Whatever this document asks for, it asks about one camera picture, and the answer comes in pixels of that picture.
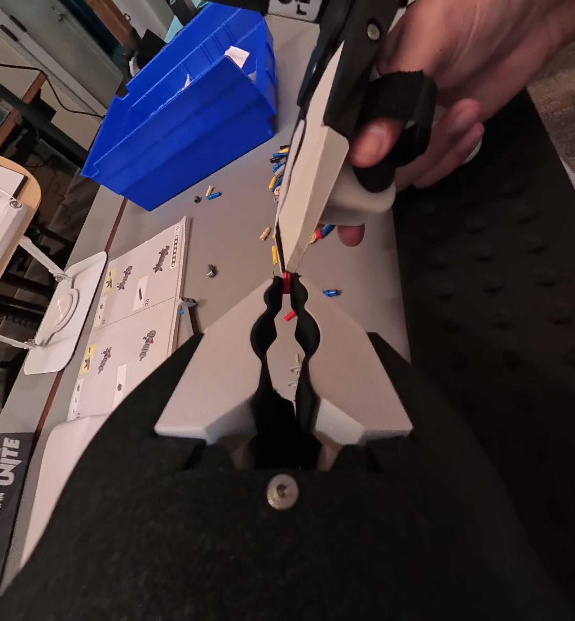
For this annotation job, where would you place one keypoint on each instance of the pile of colourful lego pieces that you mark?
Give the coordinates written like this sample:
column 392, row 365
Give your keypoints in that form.
column 277, row 170

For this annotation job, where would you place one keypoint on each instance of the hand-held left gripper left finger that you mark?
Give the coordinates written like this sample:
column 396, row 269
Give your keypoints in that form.
column 214, row 383

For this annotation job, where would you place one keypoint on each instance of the lego instruction booklet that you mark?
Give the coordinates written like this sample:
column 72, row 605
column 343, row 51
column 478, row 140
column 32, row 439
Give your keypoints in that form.
column 137, row 315

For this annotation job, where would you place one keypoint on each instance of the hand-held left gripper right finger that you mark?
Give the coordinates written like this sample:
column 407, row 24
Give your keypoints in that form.
column 360, row 383

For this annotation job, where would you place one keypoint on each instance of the person's right hand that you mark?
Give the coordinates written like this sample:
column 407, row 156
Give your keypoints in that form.
column 486, row 43

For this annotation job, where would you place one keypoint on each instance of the partly built lego chassis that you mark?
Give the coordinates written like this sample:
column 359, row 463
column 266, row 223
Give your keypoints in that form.
column 189, row 310

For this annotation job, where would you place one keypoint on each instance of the red lego pin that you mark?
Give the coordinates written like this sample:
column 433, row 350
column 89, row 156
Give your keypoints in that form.
column 290, row 316
column 286, row 284

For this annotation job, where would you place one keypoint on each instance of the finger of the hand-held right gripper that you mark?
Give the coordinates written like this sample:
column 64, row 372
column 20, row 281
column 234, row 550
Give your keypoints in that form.
column 316, row 179
column 297, row 145

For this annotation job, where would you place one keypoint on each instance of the yellow car lego box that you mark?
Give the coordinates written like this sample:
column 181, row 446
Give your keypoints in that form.
column 1, row 485

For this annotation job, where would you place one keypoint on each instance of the dark grey lego connector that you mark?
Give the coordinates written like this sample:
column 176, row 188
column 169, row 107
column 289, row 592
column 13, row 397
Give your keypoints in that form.
column 211, row 271

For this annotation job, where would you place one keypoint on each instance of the grey lego axle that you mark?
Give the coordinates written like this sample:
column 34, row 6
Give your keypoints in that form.
column 295, row 369

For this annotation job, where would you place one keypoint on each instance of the blue plastic bin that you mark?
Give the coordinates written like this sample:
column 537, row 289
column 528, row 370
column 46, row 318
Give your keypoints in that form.
column 180, row 121

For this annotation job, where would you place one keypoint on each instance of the black metal rail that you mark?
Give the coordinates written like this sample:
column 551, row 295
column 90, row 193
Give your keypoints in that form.
column 35, row 116

